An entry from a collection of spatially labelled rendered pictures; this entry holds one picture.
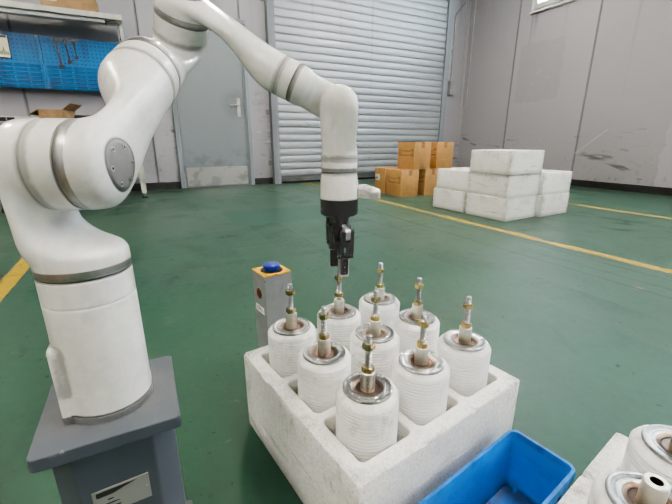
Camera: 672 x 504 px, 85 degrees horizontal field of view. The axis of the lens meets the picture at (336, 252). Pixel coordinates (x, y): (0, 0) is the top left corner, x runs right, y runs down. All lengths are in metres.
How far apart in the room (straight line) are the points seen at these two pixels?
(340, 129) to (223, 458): 0.68
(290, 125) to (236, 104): 0.80
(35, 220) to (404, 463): 0.54
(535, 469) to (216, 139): 5.16
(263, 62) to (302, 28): 5.27
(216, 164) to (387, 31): 3.34
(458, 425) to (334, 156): 0.50
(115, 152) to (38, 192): 0.08
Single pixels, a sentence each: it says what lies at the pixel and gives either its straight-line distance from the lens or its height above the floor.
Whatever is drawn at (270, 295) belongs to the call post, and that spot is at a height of 0.27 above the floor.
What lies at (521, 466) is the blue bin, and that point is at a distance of 0.82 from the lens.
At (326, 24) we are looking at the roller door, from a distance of 6.16.
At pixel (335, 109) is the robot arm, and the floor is 0.66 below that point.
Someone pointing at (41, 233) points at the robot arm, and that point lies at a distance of 0.47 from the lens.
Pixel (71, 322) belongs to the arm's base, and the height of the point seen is 0.43.
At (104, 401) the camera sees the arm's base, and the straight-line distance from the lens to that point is 0.52.
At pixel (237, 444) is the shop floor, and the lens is 0.89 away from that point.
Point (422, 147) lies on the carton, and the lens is 4.38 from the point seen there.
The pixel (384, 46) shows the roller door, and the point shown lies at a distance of 6.60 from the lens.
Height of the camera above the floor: 0.61
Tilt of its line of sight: 17 degrees down
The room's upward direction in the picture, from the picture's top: straight up
